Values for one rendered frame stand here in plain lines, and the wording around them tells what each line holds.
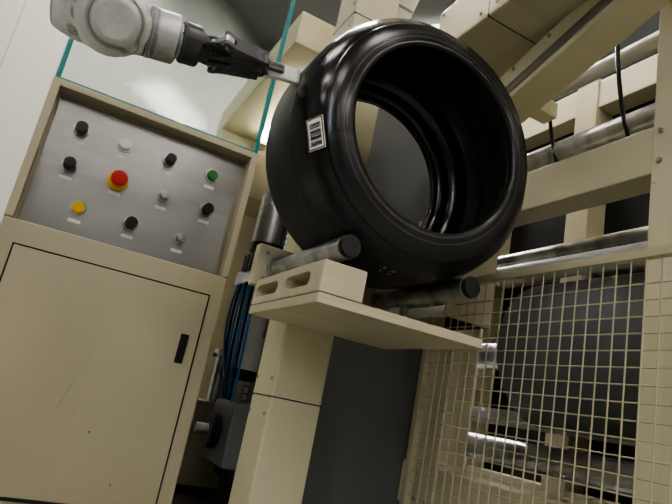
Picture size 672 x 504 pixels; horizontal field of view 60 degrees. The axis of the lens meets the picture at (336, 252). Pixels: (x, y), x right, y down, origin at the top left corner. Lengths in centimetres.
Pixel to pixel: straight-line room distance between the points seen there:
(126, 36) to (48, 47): 419
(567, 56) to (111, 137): 116
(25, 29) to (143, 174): 344
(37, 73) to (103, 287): 360
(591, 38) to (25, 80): 410
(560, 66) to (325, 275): 86
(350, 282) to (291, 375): 41
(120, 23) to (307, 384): 87
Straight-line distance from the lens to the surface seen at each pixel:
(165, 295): 155
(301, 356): 139
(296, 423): 139
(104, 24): 92
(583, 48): 158
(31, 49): 501
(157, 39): 112
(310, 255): 114
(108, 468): 155
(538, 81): 162
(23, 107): 490
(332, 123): 108
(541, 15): 163
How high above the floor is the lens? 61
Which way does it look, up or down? 15 degrees up
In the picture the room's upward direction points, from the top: 11 degrees clockwise
